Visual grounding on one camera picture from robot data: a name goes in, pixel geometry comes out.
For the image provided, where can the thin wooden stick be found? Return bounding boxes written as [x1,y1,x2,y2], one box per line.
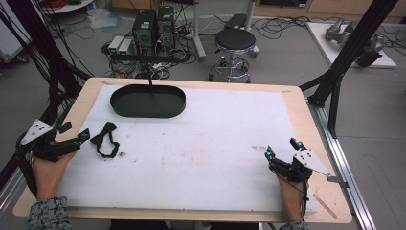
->
[312,194,339,220]

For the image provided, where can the black oval tray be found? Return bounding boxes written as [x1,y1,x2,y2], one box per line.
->
[109,83,188,119]

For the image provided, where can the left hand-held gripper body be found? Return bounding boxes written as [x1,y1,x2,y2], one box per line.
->
[19,119,82,163]

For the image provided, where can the aluminium rail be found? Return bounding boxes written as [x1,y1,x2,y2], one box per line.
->
[306,98,378,230]
[0,172,27,219]

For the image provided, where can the black round stool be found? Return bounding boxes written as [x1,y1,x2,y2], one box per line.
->
[208,28,259,84]

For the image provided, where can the floor cable bundle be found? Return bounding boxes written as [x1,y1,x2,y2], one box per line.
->
[101,6,196,81]

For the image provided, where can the clear plastic bag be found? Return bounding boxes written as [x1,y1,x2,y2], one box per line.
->
[86,7,123,31]

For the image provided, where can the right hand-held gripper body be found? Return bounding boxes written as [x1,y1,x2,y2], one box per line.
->
[267,149,332,183]

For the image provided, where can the grey metal bracket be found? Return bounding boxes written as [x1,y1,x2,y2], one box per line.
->
[326,174,350,190]

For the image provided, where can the grey robot device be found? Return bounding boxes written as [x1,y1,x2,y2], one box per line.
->
[324,16,386,68]

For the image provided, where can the loose black floor cables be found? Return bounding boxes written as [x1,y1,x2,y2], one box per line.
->
[251,14,324,41]

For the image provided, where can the flat black box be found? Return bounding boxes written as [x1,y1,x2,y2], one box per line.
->
[224,12,249,32]

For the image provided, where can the small white power box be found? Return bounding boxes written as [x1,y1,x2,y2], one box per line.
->
[107,34,124,56]
[117,37,134,57]

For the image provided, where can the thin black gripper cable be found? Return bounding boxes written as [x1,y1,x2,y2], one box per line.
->
[273,171,310,222]

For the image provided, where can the white round table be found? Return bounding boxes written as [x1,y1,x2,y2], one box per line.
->
[40,0,96,15]

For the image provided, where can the white foam mat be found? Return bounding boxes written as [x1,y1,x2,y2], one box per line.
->
[57,83,319,214]

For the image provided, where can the black computer tower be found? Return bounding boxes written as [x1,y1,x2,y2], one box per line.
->
[131,9,158,56]
[155,5,176,53]

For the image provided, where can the white floor board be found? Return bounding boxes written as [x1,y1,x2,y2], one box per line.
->
[305,21,398,70]

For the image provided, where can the wooden table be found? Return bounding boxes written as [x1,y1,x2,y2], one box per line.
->
[12,77,353,225]

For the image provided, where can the black camera stand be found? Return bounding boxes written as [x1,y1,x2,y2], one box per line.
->
[109,53,182,88]

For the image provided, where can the person's left hand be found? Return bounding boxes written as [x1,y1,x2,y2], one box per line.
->
[32,150,78,202]

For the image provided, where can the black bow tie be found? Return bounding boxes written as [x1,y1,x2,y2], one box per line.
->
[89,121,121,160]

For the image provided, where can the person's right hand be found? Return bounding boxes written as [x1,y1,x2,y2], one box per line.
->
[277,174,310,223]

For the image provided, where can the white stand leg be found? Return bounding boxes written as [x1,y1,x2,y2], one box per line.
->
[244,0,261,59]
[191,0,208,62]

